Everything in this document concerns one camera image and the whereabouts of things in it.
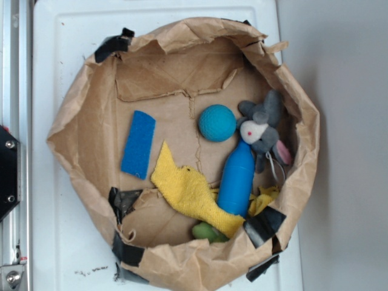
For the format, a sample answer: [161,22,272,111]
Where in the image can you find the blue rectangular sponge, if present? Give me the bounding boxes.
[121,110,156,180]

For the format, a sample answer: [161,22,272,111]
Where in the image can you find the teal dimpled ball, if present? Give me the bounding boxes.
[198,104,236,142]

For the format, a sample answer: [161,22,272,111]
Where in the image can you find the yellow terry cloth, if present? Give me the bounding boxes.
[150,139,281,238]

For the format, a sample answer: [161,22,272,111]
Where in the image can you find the blue plastic bottle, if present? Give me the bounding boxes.
[217,139,255,218]

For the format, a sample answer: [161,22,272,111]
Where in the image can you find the grey plush mouse toy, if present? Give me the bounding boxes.
[236,90,292,173]

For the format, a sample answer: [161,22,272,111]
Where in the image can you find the brown paper bag bin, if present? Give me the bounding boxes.
[47,18,319,290]

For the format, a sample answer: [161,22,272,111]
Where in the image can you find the green soft toy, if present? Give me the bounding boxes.
[192,222,229,243]

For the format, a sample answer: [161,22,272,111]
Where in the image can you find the white plastic tray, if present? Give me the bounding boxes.
[31,0,305,291]

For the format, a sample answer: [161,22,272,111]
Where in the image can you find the aluminium frame rail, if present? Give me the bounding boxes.
[1,1,34,290]

